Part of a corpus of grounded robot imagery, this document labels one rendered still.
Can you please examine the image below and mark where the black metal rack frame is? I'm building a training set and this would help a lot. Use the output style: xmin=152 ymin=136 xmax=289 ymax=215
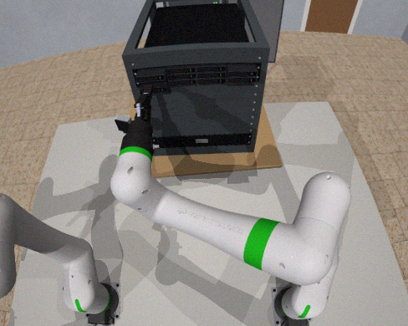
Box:
xmin=122 ymin=0 xmax=270 ymax=156

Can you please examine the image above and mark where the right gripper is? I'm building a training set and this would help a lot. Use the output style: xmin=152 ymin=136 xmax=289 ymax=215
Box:
xmin=127 ymin=84 xmax=153 ymax=138

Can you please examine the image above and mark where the flat brown cardboard sheet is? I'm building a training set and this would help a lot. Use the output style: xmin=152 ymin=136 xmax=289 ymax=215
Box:
xmin=151 ymin=104 xmax=282 ymax=178

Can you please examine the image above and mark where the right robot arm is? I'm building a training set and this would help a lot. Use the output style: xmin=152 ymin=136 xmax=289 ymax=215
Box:
xmin=110 ymin=115 xmax=351 ymax=326

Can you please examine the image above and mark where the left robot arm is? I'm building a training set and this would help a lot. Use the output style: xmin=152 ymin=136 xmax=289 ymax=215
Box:
xmin=0 ymin=193 xmax=119 ymax=326

